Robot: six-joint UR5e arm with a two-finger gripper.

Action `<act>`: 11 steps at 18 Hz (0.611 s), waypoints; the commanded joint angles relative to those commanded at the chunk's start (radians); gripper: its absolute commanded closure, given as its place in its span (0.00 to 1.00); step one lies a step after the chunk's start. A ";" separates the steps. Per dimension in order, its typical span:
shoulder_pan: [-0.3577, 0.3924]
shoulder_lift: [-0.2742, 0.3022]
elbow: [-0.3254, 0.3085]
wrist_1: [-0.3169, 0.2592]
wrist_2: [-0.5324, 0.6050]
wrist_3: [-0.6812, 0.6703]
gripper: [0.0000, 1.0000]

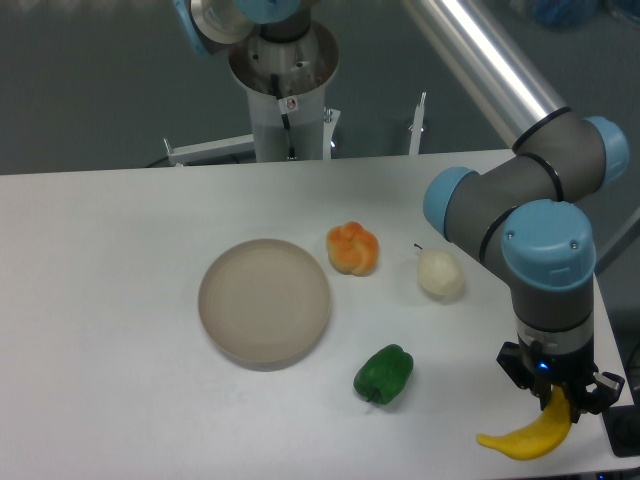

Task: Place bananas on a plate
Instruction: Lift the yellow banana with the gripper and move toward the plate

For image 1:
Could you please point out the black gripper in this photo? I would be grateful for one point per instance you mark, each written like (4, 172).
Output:
(534, 369)

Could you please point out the yellow toy banana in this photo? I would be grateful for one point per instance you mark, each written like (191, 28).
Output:
(538, 438)

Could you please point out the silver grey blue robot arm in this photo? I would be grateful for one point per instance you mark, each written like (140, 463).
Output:
(519, 220)

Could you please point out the beige round plate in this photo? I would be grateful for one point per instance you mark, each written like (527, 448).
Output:
(265, 303)

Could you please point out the black device at table edge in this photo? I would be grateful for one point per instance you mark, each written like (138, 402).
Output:
(622, 427)

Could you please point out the white toy pear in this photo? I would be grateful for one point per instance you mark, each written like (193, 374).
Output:
(439, 273)

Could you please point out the green toy bell pepper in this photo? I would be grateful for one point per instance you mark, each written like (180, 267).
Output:
(384, 375)

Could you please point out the orange knotted bread roll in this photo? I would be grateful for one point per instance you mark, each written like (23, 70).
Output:
(352, 249)

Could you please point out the white right metal bracket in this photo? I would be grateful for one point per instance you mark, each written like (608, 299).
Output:
(417, 126)

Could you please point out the white metal bracket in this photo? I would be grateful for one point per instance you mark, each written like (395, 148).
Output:
(417, 126)
(209, 152)

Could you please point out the white left metal bracket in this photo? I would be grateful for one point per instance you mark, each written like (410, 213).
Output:
(209, 152)

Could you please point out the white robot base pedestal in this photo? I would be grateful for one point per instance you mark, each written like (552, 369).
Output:
(285, 85)

